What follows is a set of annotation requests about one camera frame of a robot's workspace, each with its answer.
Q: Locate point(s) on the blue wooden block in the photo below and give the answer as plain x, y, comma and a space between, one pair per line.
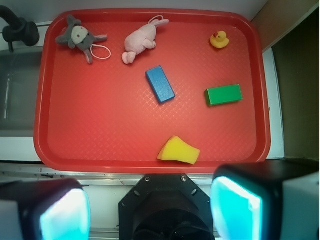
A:
160, 84

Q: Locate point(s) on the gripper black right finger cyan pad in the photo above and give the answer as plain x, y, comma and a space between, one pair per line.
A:
270, 200

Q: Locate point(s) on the green wooden block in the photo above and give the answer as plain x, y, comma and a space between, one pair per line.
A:
223, 95

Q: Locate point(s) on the yellow sponge wedge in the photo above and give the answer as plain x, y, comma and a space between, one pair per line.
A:
178, 150

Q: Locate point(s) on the pink plush bunny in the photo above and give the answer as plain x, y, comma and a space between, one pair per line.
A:
142, 39

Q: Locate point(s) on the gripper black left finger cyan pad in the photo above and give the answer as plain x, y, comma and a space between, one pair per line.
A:
44, 210

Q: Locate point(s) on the yellow rubber duck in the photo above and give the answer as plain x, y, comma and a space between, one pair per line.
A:
219, 39

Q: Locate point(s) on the grey plush donkey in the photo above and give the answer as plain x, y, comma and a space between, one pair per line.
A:
77, 36

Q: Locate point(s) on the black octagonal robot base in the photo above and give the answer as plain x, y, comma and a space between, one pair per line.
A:
165, 207

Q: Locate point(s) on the steel sink basin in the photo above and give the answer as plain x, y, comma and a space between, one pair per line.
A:
19, 79

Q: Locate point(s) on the red plastic tray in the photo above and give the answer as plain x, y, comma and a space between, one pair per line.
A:
104, 117

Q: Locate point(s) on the black faucet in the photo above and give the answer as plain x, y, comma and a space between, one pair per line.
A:
18, 29

